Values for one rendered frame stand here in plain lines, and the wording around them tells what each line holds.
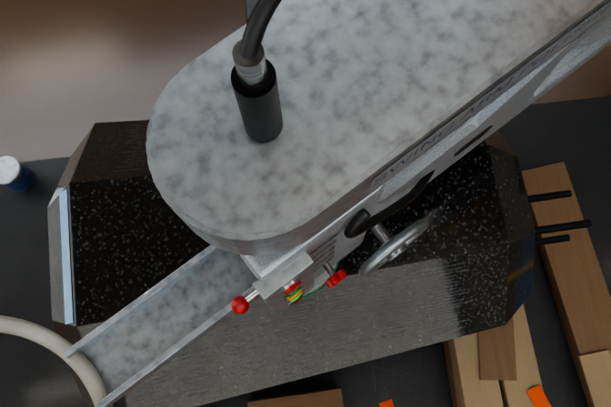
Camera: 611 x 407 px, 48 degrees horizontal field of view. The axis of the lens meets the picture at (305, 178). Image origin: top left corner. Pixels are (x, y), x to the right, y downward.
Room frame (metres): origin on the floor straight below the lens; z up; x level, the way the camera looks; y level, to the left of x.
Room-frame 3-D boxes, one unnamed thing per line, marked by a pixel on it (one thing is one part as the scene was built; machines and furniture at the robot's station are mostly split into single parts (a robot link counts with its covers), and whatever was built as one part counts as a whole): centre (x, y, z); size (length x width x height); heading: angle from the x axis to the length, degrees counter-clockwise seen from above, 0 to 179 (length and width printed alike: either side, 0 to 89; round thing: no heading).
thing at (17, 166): (0.69, 1.03, 0.08); 0.10 x 0.10 x 0.13
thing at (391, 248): (0.21, -0.13, 1.20); 0.15 x 0.10 x 0.15; 124
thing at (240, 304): (0.11, 0.11, 1.18); 0.08 x 0.03 x 0.03; 124
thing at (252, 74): (0.24, 0.04, 1.78); 0.04 x 0.04 x 0.17
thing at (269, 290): (0.11, 0.03, 1.38); 0.08 x 0.03 x 0.28; 124
